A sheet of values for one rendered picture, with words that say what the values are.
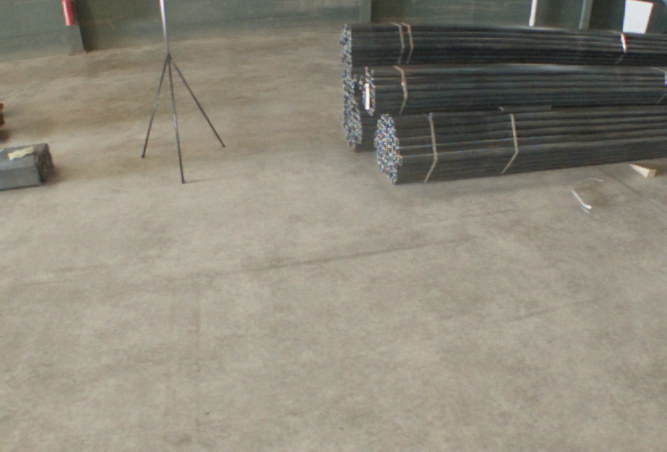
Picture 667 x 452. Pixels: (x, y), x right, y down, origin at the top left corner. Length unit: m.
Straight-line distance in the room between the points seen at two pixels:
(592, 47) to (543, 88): 1.01
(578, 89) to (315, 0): 7.16
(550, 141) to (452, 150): 0.83
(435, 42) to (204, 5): 6.92
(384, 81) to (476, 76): 0.68
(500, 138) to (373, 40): 1.15
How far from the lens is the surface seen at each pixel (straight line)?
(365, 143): 3.64
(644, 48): 4.95
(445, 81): 3.16
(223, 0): 9.84
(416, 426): 1.81
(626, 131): 4.19
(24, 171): 3.95
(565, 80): 3.74
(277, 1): 9.90
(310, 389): 1.89
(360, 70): 3.42
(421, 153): 3.07
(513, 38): 3.94
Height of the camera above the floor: 1.51
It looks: 30 degrees down
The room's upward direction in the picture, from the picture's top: straight up
